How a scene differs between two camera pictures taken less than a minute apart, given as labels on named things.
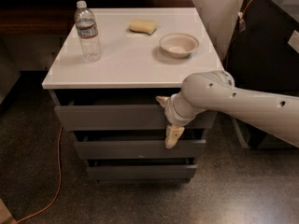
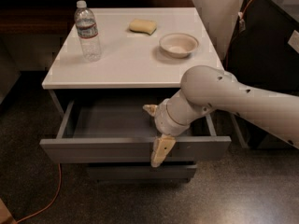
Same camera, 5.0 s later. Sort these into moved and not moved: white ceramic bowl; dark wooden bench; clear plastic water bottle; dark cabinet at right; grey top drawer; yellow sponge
Moved: grey top drawer
Not moved: white ceramic bowl; dark cabinet at right; dark wooden bench; yellow sponge; clear plastic water bottle
